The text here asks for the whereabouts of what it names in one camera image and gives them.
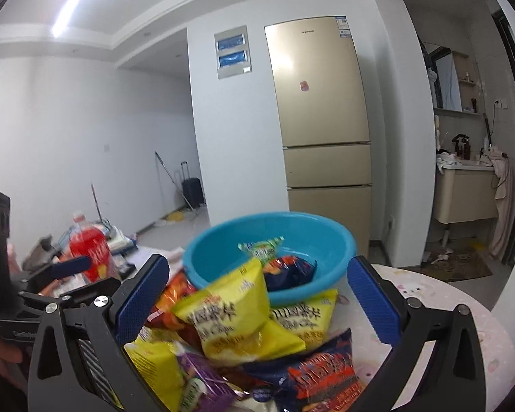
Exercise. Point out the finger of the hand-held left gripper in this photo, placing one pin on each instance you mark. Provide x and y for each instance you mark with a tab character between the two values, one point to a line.
90	287
75	265

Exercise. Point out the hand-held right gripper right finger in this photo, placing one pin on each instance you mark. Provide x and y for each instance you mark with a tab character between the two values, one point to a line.
371	304

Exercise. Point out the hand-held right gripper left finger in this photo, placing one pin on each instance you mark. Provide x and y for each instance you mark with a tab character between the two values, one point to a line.
137	304

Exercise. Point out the orange snack packet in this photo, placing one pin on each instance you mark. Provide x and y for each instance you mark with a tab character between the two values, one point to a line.
176	296

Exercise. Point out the yellow striped-edge snack packet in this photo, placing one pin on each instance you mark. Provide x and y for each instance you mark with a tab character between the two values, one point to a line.
154	364

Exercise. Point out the yellow chips packet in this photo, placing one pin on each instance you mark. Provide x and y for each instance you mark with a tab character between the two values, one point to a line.
227	309
302	313

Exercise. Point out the blue plastic basin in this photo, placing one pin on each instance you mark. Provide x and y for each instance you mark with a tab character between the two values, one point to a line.
223	244

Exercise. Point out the person's left hand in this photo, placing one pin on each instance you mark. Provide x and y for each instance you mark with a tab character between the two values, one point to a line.
0	360

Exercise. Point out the red drink bottle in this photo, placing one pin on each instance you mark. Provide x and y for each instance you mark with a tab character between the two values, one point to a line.
88	244

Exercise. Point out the stack of books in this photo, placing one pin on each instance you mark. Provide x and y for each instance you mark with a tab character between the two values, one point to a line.
120	242

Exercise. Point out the broom stick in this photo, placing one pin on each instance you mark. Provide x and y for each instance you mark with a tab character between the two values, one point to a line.
96	204

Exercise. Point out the large dark blue snack packet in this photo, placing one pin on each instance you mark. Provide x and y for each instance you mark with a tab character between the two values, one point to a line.
322	373

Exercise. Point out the small dark blue snack packet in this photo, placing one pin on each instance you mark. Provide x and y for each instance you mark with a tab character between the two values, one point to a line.
292	272

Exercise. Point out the brown floor mat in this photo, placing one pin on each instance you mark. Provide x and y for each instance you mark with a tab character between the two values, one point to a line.
459	264

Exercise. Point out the purple snack packet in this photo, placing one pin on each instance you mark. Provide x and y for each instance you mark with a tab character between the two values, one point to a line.
201	377

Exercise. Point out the green white snack packet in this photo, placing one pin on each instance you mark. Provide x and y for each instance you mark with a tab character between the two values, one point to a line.
261	249

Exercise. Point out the black suitcase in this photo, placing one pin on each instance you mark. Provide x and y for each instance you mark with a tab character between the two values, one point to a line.
192	191

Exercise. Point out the mop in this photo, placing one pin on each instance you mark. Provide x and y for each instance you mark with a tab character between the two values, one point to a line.
171	178

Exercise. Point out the beige vanity cabinet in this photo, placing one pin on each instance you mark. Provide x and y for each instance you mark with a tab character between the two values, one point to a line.
465	193

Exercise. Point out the pink hanging towel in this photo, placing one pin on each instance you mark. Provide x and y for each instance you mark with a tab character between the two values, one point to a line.
504	206

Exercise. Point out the gold refrigerator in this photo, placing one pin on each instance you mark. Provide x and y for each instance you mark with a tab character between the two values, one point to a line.
322	137

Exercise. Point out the dark pump bottles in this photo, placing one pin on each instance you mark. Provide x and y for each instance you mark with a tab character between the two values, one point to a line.
461	146

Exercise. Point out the red fridge sticker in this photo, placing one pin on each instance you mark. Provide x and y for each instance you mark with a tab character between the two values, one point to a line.
303	86

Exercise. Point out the bathroom mirror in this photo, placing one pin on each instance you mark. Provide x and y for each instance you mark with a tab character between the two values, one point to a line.
448	79

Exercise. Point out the ceiling light strip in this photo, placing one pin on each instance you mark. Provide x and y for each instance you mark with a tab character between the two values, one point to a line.
79	0

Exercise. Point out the grey electrical panel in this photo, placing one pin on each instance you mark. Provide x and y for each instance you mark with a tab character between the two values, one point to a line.
233	53

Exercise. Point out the blue fridge label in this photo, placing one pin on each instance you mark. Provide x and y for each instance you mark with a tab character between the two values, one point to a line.
343	25

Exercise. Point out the white wall socket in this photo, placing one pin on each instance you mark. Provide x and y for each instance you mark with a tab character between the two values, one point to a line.
501	104

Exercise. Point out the wooden wall shelf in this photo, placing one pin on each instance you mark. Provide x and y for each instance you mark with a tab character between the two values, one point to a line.
467	81

